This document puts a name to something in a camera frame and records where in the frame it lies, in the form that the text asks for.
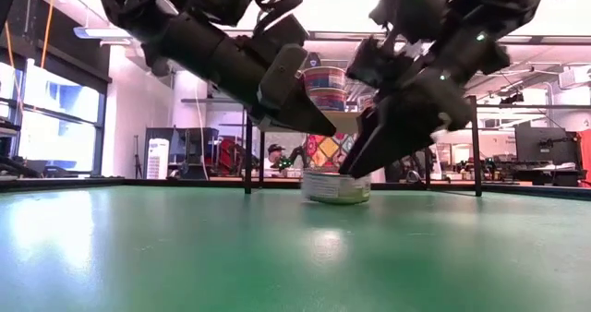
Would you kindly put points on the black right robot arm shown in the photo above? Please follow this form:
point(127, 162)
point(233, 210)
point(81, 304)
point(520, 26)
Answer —
point(498, 3)

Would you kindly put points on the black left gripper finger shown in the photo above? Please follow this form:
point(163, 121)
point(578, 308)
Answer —
point(305, 118)

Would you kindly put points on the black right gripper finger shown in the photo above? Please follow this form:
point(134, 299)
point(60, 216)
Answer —
point(397, 127)
point(365, 122)

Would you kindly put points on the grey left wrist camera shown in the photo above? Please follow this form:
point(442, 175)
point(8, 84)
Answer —
point(282, 79)

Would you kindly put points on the green table mat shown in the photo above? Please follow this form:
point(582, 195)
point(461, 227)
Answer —
point(184, 256)

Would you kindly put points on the large window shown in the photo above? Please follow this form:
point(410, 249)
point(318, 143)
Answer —
point(55, 118)

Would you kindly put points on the person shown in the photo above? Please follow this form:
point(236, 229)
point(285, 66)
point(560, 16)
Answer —
point(276, 156)

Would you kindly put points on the white ceiling unit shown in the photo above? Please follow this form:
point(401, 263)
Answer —
point(575, 76)

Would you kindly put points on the black background robot arm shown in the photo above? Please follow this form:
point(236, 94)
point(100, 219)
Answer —
point(293, 159)

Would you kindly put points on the black overhead device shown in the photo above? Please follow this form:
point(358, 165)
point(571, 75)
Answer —
point(512, 98)

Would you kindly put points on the white air purifier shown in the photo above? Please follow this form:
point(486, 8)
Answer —
point(158, 159)

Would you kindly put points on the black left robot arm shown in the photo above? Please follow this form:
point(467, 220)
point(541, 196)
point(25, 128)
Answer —
point(134, 3)

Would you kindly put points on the dark cabinet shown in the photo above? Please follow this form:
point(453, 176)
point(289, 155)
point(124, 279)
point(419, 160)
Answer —
point(184, 152)

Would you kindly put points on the thin black tripod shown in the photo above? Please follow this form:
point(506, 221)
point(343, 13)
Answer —
point(137, 157)

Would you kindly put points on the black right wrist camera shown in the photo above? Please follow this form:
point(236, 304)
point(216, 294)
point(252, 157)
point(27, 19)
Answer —
point(378, 65)

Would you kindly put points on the red chair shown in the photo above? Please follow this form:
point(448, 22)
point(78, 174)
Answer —
point(231, 156)

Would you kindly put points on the red panel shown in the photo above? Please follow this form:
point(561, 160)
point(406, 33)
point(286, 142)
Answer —
point(585, 148)

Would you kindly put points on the colourful patterned cloth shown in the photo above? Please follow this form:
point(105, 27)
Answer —
point(329, 150)

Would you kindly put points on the black background monitor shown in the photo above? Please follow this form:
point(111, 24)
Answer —
point(547, 143)

